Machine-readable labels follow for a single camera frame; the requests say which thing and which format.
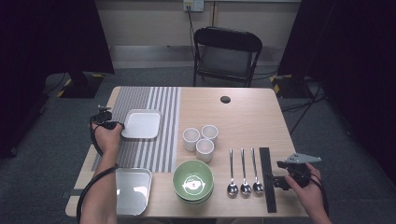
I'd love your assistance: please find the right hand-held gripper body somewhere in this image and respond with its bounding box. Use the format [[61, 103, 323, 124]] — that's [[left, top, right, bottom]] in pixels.
[[284, 152, 322, 189]]

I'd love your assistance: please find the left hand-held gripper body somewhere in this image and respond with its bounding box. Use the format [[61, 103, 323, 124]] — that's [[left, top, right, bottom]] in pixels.
[[90, 105, 114, 125]]

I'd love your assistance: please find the row of black chopsticks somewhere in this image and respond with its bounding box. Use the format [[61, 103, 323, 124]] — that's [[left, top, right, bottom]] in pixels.
[[259, 147, 278, 215]]

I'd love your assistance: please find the metal spoon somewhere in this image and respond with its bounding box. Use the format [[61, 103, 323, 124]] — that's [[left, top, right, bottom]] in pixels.
[[239, 147, 252, 196], [226, 147, 239, 197], [250, 147, 265, 194]]

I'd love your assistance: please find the white cup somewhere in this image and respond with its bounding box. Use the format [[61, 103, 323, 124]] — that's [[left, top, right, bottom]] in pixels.
[[182, 127, 201, 152], [201, 124, 219, 146], [195, 137, 216, 163]]

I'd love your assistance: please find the person's left hand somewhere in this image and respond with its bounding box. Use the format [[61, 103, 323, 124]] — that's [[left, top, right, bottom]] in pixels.
[[92, 121, 123, 156]]

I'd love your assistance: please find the person's right hand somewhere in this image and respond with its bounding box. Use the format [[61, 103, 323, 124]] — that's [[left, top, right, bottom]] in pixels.
[[284, 163, 327, 217]]

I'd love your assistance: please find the black stand base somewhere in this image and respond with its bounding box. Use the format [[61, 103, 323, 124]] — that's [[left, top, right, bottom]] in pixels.
[[269, 74, 314, 100], [56, 71, 106, 100]]

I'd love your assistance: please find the grey striped placemat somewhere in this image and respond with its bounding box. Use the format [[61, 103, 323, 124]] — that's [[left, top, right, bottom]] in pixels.
[[92, 86, 182, 174]]

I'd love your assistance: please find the grey tape strip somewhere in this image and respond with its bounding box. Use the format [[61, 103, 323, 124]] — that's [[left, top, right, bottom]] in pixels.
[[66, 188, 84, 198]]

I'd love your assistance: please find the black curtain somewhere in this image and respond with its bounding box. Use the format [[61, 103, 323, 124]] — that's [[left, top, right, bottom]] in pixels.
[[0, 0, 115, 160], [277, 0, 396, 185]]

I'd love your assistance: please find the black folding chair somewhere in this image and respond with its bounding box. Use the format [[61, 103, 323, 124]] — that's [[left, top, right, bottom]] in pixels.
[[192, 26, 263, 88]]

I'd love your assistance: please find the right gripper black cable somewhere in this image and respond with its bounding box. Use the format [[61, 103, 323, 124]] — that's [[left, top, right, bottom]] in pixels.
[[309, 172, 331, 217]]

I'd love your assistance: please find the black floor cable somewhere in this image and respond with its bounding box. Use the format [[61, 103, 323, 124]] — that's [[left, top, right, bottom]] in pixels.
[[281, 78, 327, 135]]

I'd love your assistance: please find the black outlet cable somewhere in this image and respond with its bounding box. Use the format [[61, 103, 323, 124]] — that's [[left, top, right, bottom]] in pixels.
[[186, 5, 197, 60]]

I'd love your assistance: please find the wall power outlet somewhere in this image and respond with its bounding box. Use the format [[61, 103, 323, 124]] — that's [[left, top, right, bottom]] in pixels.
[[182, 0, 205, 13]]

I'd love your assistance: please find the wall conduit pipe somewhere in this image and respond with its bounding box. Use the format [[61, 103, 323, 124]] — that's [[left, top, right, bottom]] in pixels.
[[210, 1, 217, 27]]

